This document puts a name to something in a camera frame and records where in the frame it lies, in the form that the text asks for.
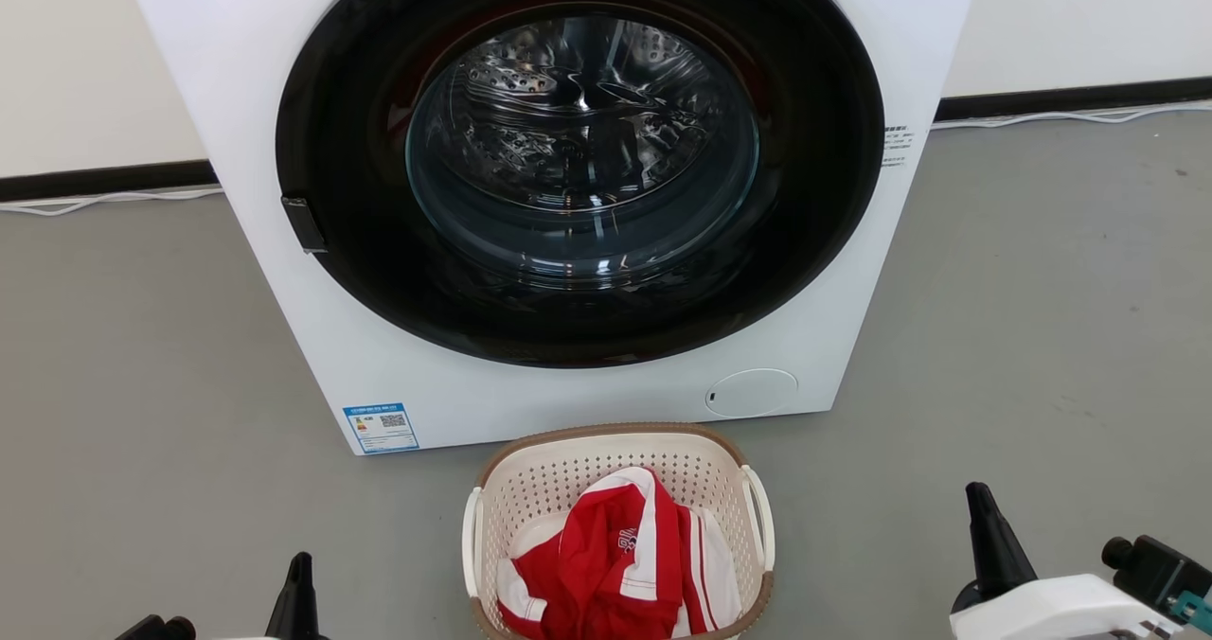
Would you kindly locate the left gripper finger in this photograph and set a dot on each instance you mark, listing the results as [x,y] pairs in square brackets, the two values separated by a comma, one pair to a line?
[298,607]

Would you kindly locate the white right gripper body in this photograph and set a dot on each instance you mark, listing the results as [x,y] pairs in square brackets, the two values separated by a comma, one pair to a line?
[1060,612]

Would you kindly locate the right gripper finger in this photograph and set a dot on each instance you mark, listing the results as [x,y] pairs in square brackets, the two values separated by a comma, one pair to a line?
[994,545]

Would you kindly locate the cream perforated laundry basket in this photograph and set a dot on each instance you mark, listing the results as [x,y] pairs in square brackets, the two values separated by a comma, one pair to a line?
[540,488]

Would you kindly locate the blue energy label sticker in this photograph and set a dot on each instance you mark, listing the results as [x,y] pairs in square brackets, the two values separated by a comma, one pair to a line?
[381,428]

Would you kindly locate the white front-load washing machine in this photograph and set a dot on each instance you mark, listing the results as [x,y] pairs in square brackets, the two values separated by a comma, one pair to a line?
[379,384]

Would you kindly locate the round white filter cover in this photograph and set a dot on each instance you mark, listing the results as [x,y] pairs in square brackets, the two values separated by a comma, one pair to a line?
[753,394]

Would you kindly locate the red and white garment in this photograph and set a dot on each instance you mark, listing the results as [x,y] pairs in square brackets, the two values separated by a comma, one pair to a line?
[606,574]

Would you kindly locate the dark round washer door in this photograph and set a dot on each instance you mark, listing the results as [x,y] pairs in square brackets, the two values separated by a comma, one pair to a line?
[814,242]

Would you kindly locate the printed text warning sticker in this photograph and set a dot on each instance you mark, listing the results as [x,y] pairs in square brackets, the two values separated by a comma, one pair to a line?
[897,146]

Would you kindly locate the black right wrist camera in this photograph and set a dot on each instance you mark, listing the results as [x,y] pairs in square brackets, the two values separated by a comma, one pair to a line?
[1155,569]

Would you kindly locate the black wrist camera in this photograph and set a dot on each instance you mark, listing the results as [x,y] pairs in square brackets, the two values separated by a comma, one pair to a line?
[156,629]
[1155,569]

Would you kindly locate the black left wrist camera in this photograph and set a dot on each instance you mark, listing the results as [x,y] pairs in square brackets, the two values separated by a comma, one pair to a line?
[156,629]

